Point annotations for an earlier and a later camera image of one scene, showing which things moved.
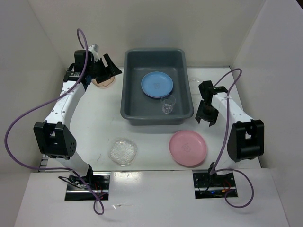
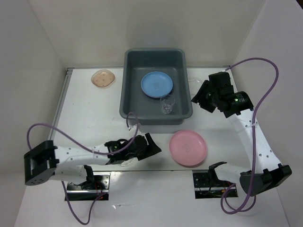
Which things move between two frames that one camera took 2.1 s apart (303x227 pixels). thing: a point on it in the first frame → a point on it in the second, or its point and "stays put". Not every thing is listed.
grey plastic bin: (141, 109) stays put
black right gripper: (200, 114) → (200, 97)
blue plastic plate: (156, 84) stays put
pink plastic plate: (188, 148) stays put
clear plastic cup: (167, 102) stays put
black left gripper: (106, 74) → (152, 149)
